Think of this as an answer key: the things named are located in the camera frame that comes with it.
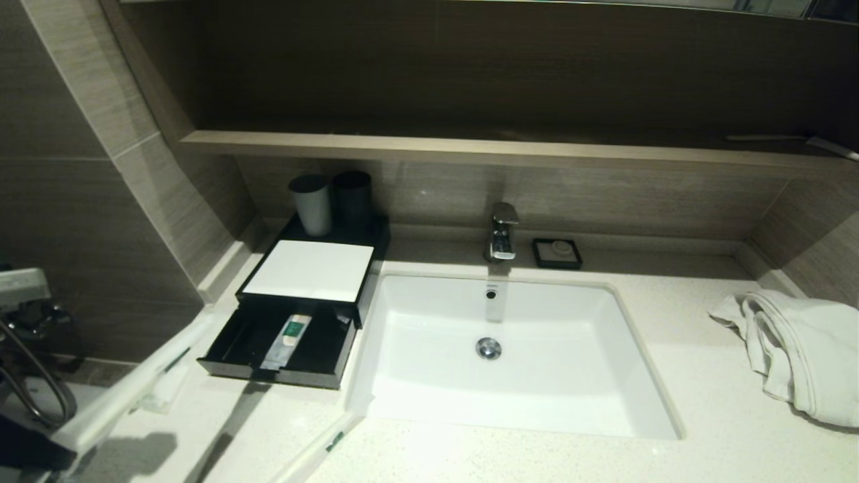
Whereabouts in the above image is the wrapped toothbrush with green mark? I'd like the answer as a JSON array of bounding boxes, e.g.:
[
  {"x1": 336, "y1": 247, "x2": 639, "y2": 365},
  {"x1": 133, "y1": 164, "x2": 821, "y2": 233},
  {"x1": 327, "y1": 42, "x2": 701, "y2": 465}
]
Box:
[{"x1": 268, "y1": 409, "x2": 366, "y2": 483}]

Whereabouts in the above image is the black drawer amenity box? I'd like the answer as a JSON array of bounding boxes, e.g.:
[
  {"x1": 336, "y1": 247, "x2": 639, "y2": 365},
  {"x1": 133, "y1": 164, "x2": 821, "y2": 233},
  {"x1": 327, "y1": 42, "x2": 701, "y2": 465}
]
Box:
[{"x1": 235, "y1": 211, "x2": 391, "y2": 329}]

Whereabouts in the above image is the grey plastic cup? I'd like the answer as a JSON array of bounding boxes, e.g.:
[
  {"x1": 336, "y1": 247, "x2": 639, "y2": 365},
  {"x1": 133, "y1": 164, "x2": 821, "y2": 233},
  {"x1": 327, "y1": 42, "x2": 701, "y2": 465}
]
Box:
[{"x1": 289, "y1": 174, "x2": 333, "y2": 237}]

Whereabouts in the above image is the white crumpled towel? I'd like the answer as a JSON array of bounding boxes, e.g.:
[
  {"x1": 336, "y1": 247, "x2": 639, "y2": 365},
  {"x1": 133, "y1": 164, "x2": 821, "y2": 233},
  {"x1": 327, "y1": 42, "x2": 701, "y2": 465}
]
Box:
[{"x1": 708, "y1": 290, "x2": 859, "y2": 428}]

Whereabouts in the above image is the small clear cotton packet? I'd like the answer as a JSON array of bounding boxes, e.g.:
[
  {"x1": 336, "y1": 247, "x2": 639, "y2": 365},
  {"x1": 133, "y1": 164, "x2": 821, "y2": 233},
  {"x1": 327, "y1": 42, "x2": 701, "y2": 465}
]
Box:
[{"x1": 131, "y1": 366, "x2": 192, "y2": 413}]

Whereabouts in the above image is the black square soap dish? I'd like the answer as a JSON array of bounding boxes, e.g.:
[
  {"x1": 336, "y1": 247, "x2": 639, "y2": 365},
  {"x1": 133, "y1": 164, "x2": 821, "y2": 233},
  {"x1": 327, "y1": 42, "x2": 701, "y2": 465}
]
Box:
[{"x1": 532, "y1": 238, "x2": 583, "y2": 271}]

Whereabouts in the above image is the chrome faucet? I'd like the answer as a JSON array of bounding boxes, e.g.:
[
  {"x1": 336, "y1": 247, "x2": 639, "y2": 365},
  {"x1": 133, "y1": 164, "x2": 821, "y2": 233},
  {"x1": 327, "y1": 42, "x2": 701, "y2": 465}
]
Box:
[{"x1": 485, "y1": 203, "x2": 519, "y2": 262}]

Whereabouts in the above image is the white ceramic sink basin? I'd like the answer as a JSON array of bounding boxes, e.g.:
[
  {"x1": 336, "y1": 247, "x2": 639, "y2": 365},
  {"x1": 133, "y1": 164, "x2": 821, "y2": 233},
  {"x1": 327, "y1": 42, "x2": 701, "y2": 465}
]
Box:
[{"x1": 346, "y1": 272, "x2": 685, "y2": 441}]

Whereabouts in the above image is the black plastic cup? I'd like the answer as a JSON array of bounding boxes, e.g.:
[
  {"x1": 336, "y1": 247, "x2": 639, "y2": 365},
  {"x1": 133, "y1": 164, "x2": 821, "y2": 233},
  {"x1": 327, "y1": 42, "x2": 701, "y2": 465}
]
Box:
[{"x1": 333, "y1": 170, "x2": 373, "y2": 225}]

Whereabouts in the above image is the wooden wall shelf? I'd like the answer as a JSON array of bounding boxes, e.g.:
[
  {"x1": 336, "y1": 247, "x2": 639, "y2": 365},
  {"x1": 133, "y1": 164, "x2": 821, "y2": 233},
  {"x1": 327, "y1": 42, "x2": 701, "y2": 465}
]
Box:
[{"x1": 181, "y1": 131, "x2": 859, "y2": 178}]

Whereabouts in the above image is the black sliding drawer tray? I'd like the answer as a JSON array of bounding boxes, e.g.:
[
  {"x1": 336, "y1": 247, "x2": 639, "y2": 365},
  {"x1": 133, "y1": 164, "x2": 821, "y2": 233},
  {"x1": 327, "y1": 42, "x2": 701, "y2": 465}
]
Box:
[{"x1": 197, "y1": 295, "x2": 360, "y2": 390}]

